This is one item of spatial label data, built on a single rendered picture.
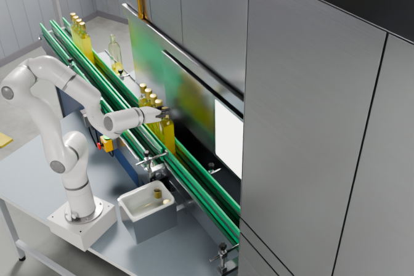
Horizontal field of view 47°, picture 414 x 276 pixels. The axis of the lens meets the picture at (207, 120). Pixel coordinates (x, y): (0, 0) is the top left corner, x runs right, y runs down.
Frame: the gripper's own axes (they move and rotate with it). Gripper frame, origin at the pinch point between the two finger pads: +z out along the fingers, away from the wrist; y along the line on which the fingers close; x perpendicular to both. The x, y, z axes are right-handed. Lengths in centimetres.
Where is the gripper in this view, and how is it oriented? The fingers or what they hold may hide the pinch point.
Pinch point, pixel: (162, 110)
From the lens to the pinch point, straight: 219.6
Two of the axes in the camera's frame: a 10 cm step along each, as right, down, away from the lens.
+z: 6.4, -1.8, 7.4
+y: 7.6, 2.6, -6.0
